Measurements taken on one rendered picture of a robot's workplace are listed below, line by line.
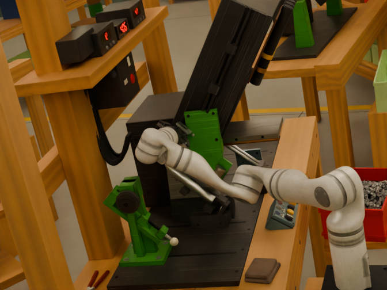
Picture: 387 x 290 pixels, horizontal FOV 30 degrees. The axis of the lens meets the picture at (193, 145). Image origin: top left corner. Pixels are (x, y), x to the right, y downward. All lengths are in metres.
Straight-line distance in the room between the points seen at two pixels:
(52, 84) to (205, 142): 0.59
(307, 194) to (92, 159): 0.78
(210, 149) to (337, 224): 0.72
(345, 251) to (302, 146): 1.14
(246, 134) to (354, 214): 0.78
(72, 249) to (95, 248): 2.10
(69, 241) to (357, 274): 2.96
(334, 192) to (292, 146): 1.21
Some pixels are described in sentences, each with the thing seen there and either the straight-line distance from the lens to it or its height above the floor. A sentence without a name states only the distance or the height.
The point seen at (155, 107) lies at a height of 1.24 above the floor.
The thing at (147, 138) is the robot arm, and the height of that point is 1.33.
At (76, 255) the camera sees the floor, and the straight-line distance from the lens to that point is 4.46.
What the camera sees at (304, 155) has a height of 0.90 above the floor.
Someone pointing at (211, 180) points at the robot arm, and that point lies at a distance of 2.12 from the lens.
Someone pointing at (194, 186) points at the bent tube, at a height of 1.04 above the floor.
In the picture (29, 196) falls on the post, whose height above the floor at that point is 1.31.
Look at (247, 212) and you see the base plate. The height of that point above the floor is 0.90.
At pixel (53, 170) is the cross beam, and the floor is 1.24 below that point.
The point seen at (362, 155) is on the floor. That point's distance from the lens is 5.03.
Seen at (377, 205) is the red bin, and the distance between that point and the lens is 2.47.
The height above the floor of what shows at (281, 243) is 0.90.
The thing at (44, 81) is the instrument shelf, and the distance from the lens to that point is 2.14.
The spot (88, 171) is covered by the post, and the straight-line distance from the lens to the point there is 2.31.
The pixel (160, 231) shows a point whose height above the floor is 0.99.
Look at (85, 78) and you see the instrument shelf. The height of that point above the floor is 1.53.
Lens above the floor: 2.04
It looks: 21 degrees down
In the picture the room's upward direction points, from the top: 12 degrees counter-clockwise
